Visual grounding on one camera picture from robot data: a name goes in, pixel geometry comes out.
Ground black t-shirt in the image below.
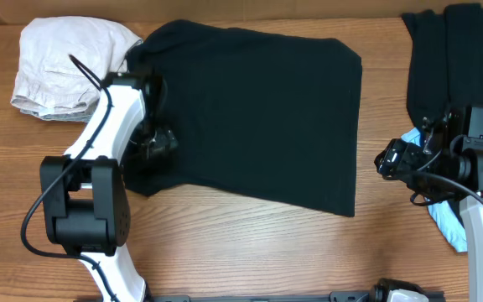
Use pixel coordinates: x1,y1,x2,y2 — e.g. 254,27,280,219
124,20,362,217

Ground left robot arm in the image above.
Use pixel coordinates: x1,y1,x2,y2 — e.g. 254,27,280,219
40,72,178,301

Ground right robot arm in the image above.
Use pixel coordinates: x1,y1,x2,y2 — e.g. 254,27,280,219
374,107,483,301

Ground grey folded garment under trousers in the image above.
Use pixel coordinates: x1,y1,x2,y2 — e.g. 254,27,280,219
20,108,94,122

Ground black knit garment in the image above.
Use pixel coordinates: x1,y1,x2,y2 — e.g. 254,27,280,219
402,3,483,130

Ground beige folded trousers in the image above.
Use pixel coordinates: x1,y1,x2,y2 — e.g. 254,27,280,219
11,16,143,112

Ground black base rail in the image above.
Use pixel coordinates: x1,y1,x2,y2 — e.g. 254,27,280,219
145,291,369,302

